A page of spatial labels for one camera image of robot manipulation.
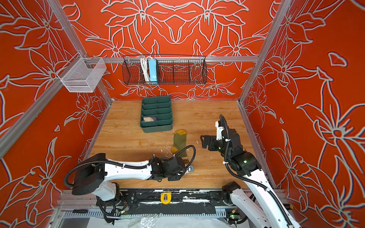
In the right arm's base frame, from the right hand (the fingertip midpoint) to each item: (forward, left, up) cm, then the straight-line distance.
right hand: (206, 136), depth 71 cm
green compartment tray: (+29, +32, -17) cm, 46 cm away
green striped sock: (+8, +14, -24) cm, 29 cm away
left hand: (-9, +13, -19) cm, 25 cm away
